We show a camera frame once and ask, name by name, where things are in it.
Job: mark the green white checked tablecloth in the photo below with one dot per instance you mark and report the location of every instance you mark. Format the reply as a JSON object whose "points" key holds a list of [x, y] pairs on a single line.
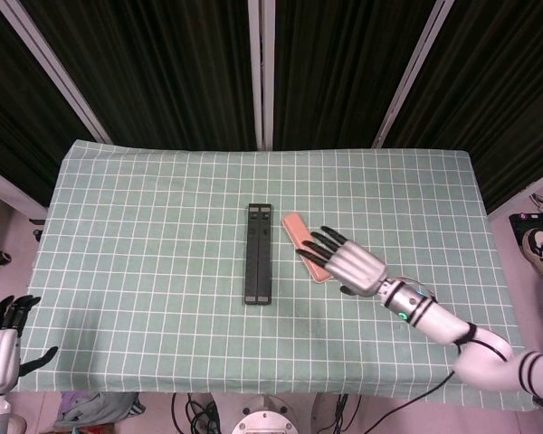
{"points": [[271, 271]]}

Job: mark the crumpled grey purple cloth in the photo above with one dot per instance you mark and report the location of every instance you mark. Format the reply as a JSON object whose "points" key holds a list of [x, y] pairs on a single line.
{"points": [[99, 409]]}

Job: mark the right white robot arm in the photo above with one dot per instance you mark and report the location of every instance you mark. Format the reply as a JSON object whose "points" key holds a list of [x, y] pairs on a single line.
{"points": [[457, 334]]}

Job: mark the black plastic rectangular holder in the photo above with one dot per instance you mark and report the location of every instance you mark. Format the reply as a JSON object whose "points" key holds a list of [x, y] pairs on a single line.
{"points": [[258, 254]]}

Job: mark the pink rectangular case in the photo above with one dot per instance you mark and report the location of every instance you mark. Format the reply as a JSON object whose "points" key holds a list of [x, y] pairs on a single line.
{"points": [[304, 246]]}

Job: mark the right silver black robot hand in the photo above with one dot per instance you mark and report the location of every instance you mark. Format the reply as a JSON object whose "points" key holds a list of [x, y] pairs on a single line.
{"points": [[355, 267]]}

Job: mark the white folding screen frame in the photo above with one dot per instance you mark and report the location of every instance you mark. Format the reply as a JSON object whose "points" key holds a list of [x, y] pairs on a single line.
{"points": [[262, 74]]}

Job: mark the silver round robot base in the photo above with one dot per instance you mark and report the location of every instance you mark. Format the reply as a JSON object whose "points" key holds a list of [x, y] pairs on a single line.
{"points": [[265, 418]]}

